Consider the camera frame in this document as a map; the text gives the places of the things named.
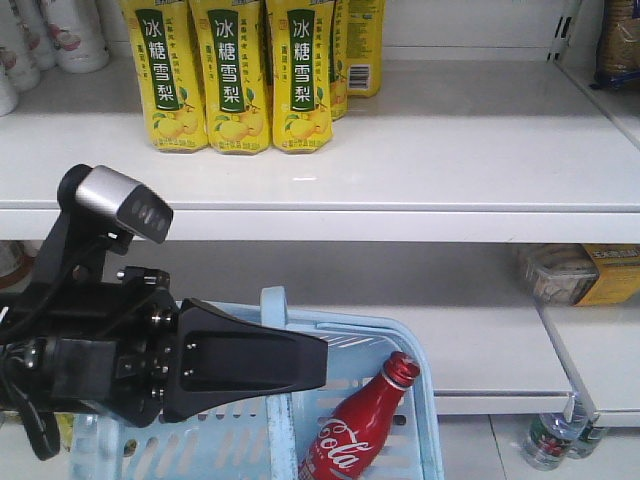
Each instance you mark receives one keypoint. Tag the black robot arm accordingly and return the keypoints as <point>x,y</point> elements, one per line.
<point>129,351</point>

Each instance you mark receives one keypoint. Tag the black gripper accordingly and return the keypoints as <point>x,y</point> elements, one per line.
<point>91,346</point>

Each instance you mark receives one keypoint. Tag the clear cookie box yellow label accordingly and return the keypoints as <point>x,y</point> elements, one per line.
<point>579,274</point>

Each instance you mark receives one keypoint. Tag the clear water bottle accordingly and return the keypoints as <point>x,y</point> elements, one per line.
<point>549,437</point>

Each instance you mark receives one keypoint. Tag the red coca cola aluminium bottle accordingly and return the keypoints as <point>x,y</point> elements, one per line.
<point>356,431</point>

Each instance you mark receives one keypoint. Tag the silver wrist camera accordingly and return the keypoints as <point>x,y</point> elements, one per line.
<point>116,199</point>

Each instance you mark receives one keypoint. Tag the yellow pear drink bottle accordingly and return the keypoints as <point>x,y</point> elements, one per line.
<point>231,47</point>
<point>300,41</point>
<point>166,60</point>

